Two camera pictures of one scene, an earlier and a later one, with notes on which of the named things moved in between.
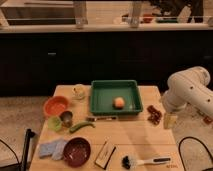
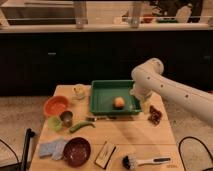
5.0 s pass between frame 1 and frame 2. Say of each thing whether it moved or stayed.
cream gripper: moved
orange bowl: stayed
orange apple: stayed
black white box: stayed
